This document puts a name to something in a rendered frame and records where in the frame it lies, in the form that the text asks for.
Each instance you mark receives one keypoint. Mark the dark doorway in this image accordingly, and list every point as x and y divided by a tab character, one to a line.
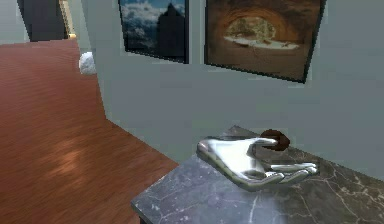
45	18

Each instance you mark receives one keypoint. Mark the framed cloudy sky picture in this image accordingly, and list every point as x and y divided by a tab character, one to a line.
153	28

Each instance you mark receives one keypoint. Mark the white round lump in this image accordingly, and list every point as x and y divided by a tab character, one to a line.
87	63

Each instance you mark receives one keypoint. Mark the dark brown round object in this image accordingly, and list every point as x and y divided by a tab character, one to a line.
280	139

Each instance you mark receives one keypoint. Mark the silver hand sculpture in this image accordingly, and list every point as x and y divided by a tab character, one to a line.
240	158

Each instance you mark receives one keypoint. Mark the dark marble table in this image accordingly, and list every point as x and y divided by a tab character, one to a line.
206	196

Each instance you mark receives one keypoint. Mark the framed brown cave picture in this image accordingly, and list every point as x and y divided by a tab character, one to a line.
260	36

